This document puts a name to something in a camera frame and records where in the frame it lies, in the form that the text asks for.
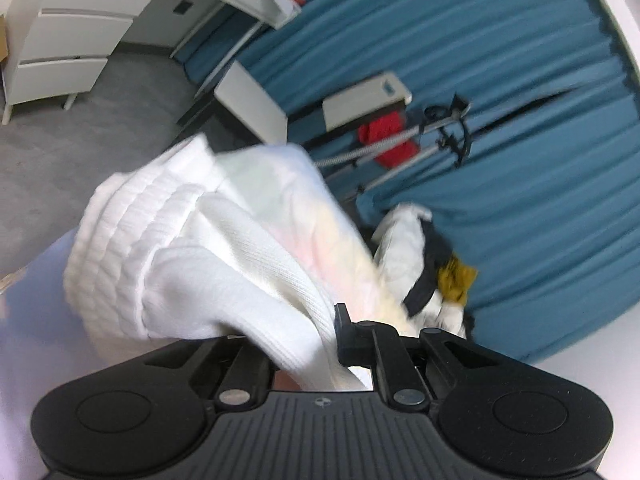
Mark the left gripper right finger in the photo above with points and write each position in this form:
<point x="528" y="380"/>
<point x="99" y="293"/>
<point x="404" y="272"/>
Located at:
<point x="379" y="347"/>

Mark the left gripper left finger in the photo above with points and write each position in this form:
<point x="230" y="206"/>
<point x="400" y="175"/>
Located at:
<point x="246" y="373"/>

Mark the white sweatshirt jacket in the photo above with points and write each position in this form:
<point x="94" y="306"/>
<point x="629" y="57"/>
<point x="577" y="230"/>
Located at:
<point x="198" y="244"/>

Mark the white and black puffer jacket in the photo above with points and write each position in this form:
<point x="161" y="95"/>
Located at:
<point x="408" y="253"/>

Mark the mustard yellow garment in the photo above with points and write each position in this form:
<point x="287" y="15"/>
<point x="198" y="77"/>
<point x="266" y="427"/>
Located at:
<point x="455" y="279"/>

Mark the pastel tie-dye bed duvet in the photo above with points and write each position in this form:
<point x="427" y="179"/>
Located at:
<point x="43" y="345"/>

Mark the red garment on stand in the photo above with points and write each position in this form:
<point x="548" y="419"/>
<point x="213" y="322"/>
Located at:
<point x="383" y="128"/>

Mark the garment steamer stand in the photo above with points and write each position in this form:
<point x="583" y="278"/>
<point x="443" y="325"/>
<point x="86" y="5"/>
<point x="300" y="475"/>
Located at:
<point x="442" y="128"/>

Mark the black upright board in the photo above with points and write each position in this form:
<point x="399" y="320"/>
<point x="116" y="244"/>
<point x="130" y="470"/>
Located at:
<point x="246" y="109"/>

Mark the blue curtain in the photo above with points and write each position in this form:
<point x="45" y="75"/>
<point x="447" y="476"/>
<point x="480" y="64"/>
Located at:
<point x="546" y="206"/>

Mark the white drawer cabinet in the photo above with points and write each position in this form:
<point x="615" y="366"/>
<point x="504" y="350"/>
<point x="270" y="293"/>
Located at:
<point x="60" y="47"/>

